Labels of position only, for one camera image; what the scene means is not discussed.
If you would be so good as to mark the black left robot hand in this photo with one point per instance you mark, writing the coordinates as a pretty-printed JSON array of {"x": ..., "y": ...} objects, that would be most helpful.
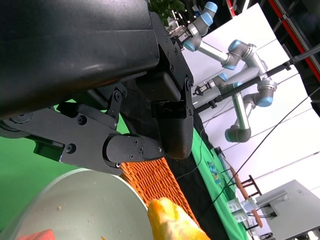
[{"x": 75, "y": 50}]

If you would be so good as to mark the pale grey bowl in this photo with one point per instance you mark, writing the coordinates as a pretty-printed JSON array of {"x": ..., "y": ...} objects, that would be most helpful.
[{"x": 87, "y": 200}]

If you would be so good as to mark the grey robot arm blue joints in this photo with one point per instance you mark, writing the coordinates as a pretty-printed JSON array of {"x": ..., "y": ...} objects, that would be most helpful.
[
  {"x": 240, "y": 117},
  {"x": 220, "y": 82}
]

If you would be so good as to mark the orange wicker basket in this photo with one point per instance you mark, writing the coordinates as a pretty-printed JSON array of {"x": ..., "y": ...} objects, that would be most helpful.
[{"x": 155, "y": 180}]

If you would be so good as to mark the salmon cake slice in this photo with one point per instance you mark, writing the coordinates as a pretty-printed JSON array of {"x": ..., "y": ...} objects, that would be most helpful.
[{"x": 37, "y": 236}]

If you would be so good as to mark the green leafy plant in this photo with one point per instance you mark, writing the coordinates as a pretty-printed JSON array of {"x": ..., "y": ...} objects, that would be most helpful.
[{"x": 170, "y": 7}]

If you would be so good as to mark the green tablecloth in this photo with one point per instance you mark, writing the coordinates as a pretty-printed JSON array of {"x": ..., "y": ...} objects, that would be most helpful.
[{"x": 25, "y": 162}]

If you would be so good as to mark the green cloth with print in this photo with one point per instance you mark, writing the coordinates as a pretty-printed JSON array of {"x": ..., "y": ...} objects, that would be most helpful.
[{"x": 207, "y": 150}]

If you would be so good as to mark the black metal pole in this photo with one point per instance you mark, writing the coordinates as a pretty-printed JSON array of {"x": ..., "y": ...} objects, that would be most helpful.
[{"x": 275, "y": 73}]

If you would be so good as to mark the grey equipment box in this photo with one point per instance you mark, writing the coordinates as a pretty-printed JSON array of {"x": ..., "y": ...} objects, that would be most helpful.
[{"x": 295, "y": 207}]

